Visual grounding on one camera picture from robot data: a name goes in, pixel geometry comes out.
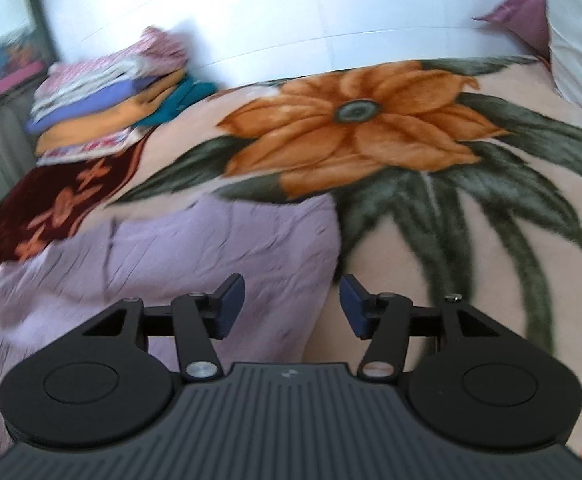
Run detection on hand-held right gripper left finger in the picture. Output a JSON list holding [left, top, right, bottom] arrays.
[[80, 274, 246, 381]]

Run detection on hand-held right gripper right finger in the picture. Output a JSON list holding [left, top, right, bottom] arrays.
[[339, 274, 506, 380]]

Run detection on lilac knit sweater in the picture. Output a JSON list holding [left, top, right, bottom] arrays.
[[0, 192, 342, 431]]

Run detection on floral fleece blanket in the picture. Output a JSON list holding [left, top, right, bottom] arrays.
[[0, 57, 582, 480]]

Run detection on pink patterned folded cloth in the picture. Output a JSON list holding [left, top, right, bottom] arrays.
[[35, 126, 146, 167]]

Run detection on teal folded garment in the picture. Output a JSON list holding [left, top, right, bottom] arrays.
[[135, 76, 218, 129]]

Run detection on orange folded garment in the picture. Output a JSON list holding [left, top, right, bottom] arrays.
[[35, 71, 188, 155]]

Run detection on purple folded garment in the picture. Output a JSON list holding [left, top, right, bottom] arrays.
[[24, 77, 148, 134]]

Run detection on grey white folded garment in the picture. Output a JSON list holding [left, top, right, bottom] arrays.
[[32, 60, 139, 113]]

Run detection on mauve pillow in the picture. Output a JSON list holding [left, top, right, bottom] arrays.
[[472, 0, 552, 63]]

